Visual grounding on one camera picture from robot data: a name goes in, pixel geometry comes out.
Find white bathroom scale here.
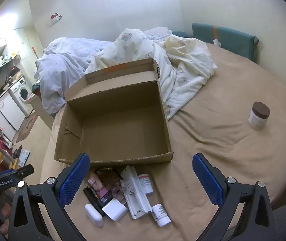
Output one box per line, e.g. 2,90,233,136
18,150,30,167

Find black slippers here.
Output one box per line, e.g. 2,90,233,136
12,144,23,159

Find white washing machine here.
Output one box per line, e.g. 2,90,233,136
9,77,34,117

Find cardboard box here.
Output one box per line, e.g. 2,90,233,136
54,58,174,166

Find brown floor rug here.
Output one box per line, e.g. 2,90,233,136
16,112,39,143

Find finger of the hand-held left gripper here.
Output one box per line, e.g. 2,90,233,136
8,165,35,181
0,169,17,178

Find green headboard cushion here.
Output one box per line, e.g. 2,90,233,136
172,22,259,64

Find purple and black gadget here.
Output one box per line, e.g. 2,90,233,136
96,188,114,204

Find white cabinet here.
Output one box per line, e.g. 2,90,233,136
0,90,27,131

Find white power adapter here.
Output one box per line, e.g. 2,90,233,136
102,198,129,222

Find white pill bottle red label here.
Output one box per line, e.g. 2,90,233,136
137,174,154,195

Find cream jar with brown lid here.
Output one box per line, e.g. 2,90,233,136
248,102,271,130

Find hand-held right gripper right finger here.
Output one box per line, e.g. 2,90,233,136
192,153,276,241

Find long white box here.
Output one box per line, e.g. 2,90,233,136
120,165,152,220

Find black flashlight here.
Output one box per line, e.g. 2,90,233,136
83,187,106,217

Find pink hair accessory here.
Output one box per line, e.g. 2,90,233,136
88,173,104,191

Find wall hook ornament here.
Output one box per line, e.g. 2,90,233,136
47,12,63,27

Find brown hair clip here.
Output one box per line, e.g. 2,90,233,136
95,167,123,189

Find white quilt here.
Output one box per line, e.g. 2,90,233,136
34,27,173,117

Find small white oval case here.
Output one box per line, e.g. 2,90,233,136
84,203,103,227

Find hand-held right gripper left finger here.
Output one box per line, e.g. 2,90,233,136
8,153,91,241

